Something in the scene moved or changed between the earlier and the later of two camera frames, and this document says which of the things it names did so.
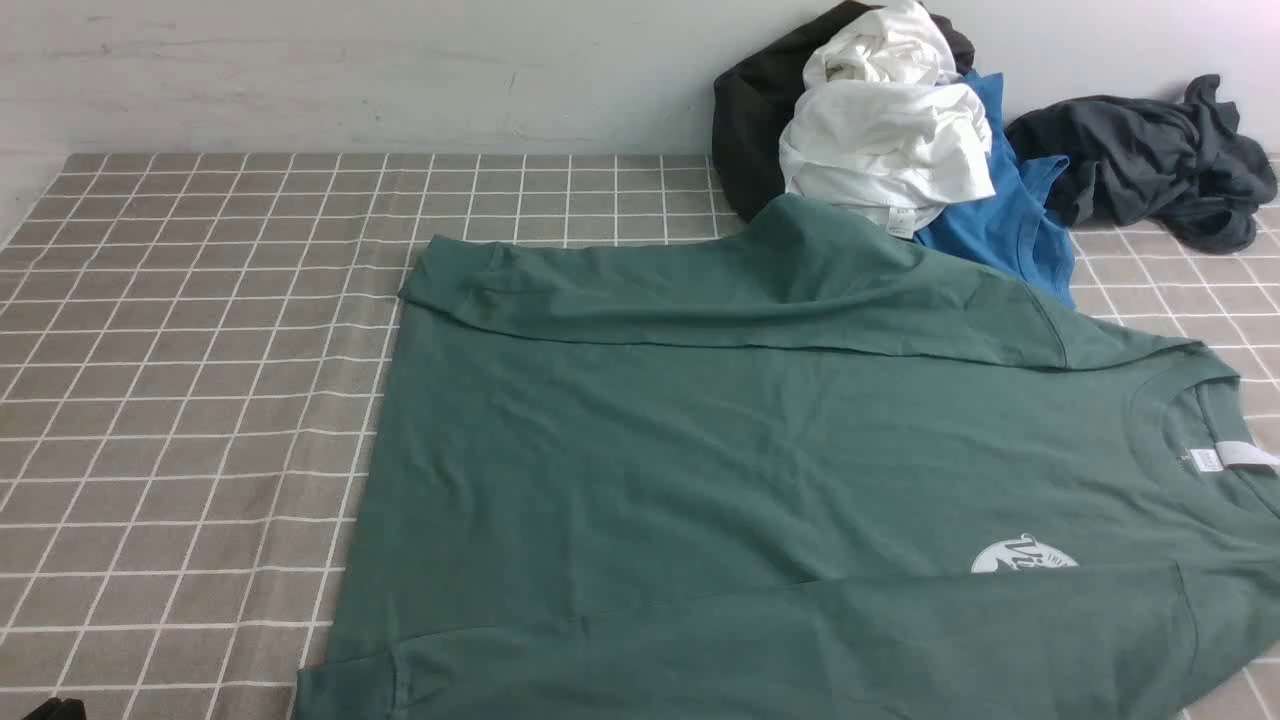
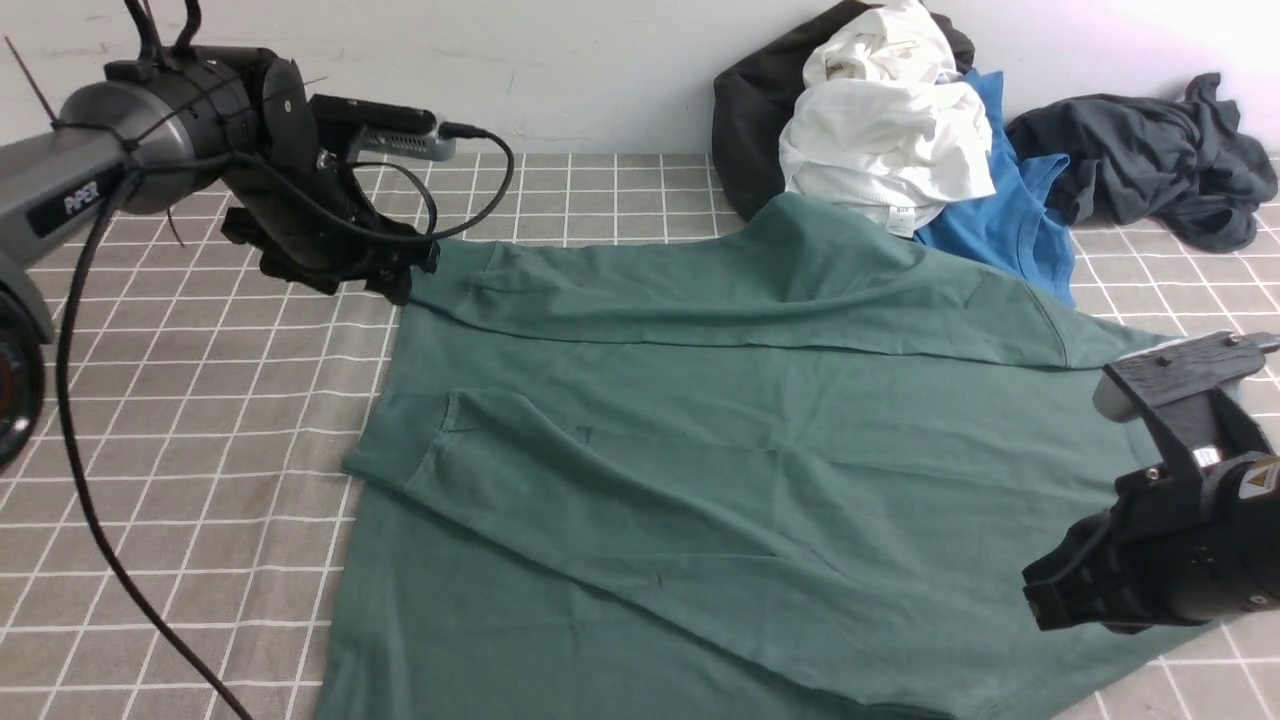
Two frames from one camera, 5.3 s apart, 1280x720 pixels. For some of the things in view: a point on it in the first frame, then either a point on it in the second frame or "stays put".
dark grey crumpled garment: (1180, 166) stays put
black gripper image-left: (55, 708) to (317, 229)
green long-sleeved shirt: (780, 465) stays put
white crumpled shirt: (886, 129) stays put
